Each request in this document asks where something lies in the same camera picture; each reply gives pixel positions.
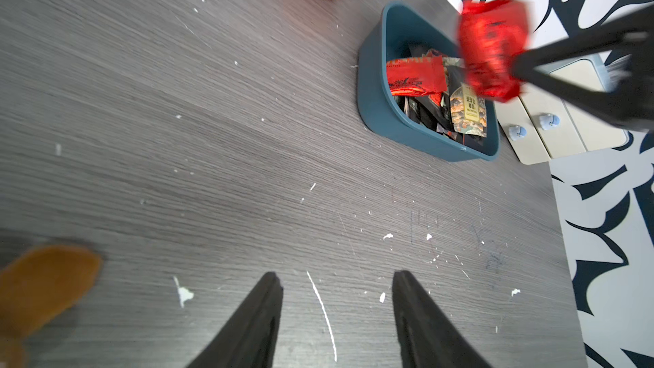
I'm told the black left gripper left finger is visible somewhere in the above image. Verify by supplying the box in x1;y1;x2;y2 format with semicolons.
188;272;284;368

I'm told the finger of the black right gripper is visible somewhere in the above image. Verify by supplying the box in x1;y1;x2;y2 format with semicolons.
511;4;653;131

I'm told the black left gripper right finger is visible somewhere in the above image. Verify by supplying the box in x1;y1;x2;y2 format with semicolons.
392;270;491;368

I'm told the red foil tea bag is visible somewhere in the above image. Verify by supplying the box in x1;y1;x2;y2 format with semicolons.
457;0;530;102

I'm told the yellow oolong tea bag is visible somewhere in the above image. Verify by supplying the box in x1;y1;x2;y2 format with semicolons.
450;83;487;138

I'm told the small red tea bag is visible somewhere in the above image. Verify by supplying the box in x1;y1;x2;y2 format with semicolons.
386;56;448;97

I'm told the teal plastic storage box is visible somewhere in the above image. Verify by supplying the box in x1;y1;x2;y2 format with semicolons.
357;2;501;162

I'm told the upper penguin drawer knob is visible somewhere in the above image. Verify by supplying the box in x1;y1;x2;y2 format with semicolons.
538;113;560;131

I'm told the penguin drawer knob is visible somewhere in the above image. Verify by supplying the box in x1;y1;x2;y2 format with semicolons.
538;113;560;131
508;125;528;141

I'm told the cream blue mini drawer cabinet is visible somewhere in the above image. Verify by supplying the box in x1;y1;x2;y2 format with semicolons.
495;56;629;165

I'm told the lower penguin drawer knob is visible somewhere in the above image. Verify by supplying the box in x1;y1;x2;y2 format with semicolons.
508;125;528;141

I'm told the brown white plush bear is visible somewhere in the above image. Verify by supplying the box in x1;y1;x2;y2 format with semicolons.
1;245;102;367

